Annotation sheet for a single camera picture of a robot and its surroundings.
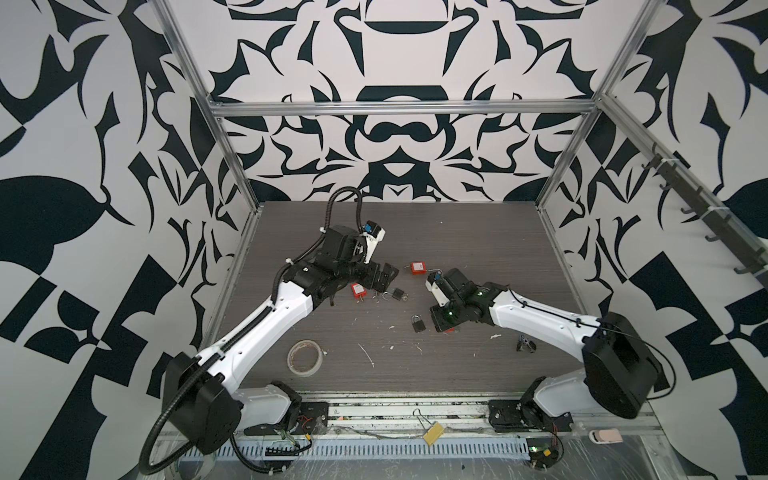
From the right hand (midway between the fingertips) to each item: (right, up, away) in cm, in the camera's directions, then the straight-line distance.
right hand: (434, 316), depth 85 cm
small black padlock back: (-10, +4, +10) cm, 15 cm away
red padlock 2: (-3, +12, +14) cm, 19 cm away
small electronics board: (+23, -28, -14) cm, 39 cm away
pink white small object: (+36, -23, -16) cm, 46 cm away
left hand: (-14, +17, -9) cm, 24 cm away
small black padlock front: (-4, -3, +5) cm, 7 cm away
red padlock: (-22, +5, +9) cm, 24 cm away
